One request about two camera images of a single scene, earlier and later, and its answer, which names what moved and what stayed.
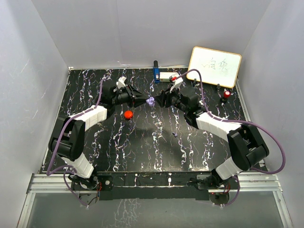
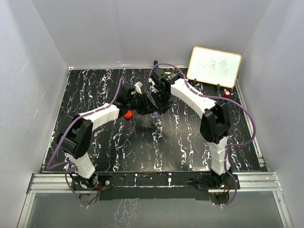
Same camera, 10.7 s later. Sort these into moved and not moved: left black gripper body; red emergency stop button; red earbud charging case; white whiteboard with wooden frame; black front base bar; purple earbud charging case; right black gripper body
Moved: purple earbud charging case; left black gripper body; right black gripper body
Not moved: red earbud charging case; black front base bar; white whiteboard with wooden frame; red emergency stop button
